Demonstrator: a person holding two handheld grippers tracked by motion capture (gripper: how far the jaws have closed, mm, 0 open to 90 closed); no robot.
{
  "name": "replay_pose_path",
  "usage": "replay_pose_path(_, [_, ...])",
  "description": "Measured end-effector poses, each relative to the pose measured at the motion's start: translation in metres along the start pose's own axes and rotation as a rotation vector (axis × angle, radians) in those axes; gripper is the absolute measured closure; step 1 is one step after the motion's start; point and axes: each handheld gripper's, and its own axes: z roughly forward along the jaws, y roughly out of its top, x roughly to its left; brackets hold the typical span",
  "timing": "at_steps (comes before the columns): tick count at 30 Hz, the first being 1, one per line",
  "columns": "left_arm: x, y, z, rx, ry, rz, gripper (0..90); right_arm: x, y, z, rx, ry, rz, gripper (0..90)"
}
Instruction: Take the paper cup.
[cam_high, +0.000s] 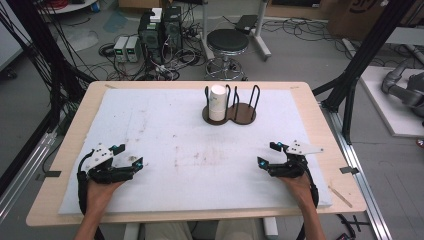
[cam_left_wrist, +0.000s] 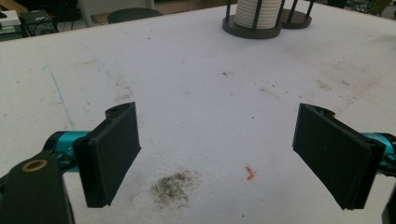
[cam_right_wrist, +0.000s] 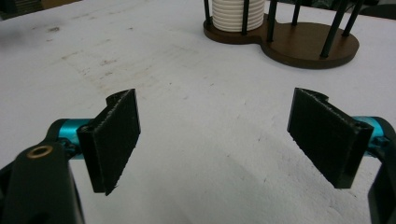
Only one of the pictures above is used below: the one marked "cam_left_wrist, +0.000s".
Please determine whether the white metal stand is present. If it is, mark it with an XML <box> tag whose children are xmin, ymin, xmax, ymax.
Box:
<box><xmin>77</xmin><ymin>0</ymin><xmax>94</xmax><ymax>28</ymax></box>

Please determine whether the stack of white paper cups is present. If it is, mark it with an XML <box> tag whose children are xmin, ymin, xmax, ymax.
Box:
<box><xmin>233</xmin><ymin>0</ymin><xmax>283</xmax><ymax>31</ymax></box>

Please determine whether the white equipment box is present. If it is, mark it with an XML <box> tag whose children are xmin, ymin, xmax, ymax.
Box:
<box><xmin>0</xmin><ymin>9</ymin><xmax>21</xmax><ymax>28</ymax></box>

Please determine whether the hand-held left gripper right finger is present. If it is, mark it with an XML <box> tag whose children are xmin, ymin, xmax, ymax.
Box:
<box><xmin>292</xmin><ymin>103</ymin><xmax>396</xmax><ymax>211</ymax></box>

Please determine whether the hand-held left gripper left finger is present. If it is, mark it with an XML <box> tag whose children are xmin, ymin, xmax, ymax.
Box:
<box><xmin>46</xmin><ymin>102</ymin><xmax>142</xmax><ymax>209</ymax></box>

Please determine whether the black round stool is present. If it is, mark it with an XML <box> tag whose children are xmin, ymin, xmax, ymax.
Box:
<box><xmin>106</xmin><ymin>7</ymin><xmax>164</xmax><ymax>25</ymax></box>

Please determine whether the black equipment box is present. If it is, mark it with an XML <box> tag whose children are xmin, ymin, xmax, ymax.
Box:
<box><xmin>19</xmin><ymin>8</ymin><xmax>60</xmax><ymax>35</ymax></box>

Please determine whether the black wire cup rack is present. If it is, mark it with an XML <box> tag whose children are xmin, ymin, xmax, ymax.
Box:
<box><xmin>221</xmin><ymin>0</ymin><xmax>313</xmax><ymax>40</ymax></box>

